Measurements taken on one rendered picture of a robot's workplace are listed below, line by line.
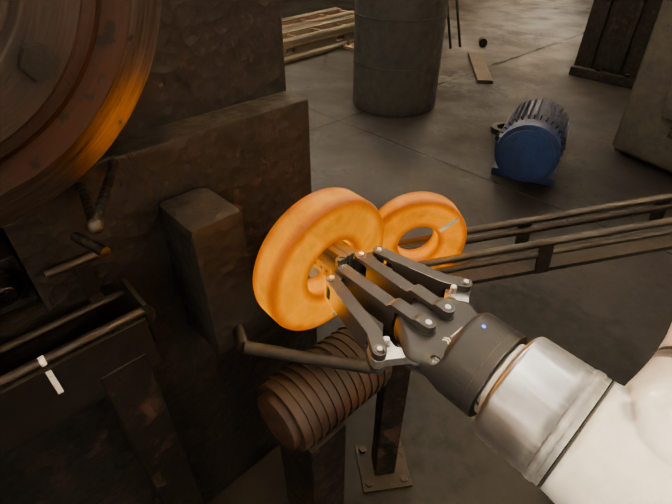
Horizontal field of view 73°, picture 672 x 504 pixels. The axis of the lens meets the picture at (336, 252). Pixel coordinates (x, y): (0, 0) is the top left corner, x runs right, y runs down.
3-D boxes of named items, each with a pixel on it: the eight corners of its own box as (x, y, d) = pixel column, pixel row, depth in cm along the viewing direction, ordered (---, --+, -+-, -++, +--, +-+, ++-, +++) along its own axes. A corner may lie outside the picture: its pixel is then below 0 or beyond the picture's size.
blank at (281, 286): (236, 229, 38) (259, 248, 36) (365, 161, 46) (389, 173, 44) (262, 339, 49) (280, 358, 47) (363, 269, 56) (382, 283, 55)
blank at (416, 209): (399, 284, 78) (403, 297, 75) (345, 230, 70) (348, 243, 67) (477, 234, 74) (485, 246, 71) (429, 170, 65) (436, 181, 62)
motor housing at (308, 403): (274, 519, 103) (246, 372, 71) (344, 455, 115) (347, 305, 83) (311, 567, 96) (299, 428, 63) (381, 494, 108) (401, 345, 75)
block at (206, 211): (186, 322, 76) (150, 199, 61) (227, 299, 80) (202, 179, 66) (220, 359, 70) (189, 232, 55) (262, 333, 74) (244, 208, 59)
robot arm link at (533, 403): (578, 426, 36) (512, 379, 40) (629, 356, 31) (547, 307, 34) (520, 507, 31) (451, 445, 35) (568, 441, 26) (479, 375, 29)
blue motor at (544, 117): (484, 185, 227) (499, 118, 206) (505, 143, 267) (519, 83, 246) (549, 199, 216) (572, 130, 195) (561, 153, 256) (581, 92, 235)
